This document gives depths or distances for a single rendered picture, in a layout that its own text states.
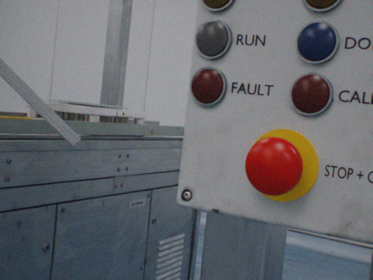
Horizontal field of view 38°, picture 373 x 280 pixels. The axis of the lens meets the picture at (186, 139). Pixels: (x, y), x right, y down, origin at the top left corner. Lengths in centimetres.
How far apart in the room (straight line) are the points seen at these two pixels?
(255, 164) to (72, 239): 111
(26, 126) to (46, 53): 444
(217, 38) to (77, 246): 112
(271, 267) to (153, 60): 425
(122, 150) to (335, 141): 112
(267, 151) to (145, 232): 139
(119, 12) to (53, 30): 367
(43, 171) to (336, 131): 93
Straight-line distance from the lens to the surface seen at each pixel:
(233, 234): 48
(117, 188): 154
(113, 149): 143
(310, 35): 38
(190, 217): 200
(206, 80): 41
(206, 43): 41
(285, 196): 39
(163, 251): 187
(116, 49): 191
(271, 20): 40
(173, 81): 454
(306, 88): 38
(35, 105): 110
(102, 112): 140
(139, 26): 484
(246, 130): 40
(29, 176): 121
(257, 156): 37
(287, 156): 36
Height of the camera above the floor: 88
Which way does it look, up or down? 3 degrees down
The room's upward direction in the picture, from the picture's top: 6 degrees clockwise
